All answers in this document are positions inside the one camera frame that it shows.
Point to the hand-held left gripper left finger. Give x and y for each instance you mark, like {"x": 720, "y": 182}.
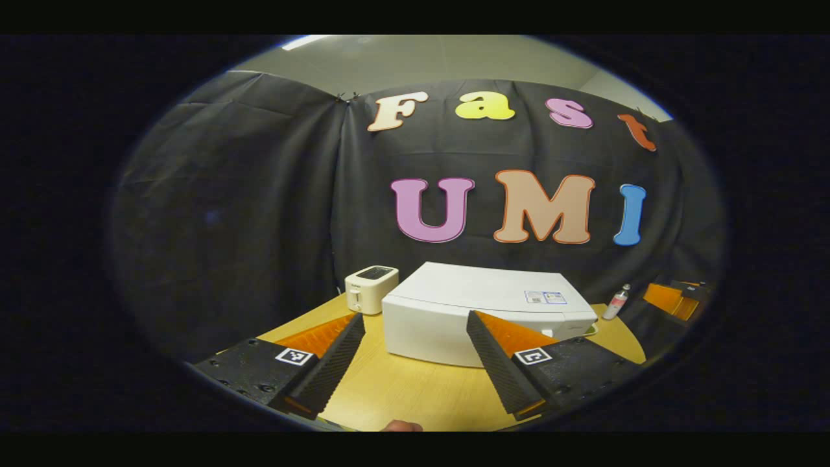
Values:
{"x": 324, "y": 376}

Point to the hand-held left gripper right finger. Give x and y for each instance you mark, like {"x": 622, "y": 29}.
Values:
{"x": 499, "y": 370}

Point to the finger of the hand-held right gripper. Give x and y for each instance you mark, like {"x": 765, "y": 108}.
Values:
{"x": 671, "y": 299}

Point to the white microwave oven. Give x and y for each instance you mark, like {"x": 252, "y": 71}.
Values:
{"x": 454, "y": 305}

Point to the small clear bottle pink label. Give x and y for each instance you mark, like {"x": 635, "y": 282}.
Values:
{"x": 616, "y": 303}

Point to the white divided condiment dish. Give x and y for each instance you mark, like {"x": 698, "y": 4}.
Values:
{"x": 590, "y": 330}

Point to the white toaster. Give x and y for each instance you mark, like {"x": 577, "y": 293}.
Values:
{"x": 369, "y": 292}

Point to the black backdrop cloth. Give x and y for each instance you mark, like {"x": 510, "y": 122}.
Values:
{"x": 227, "y": 227}

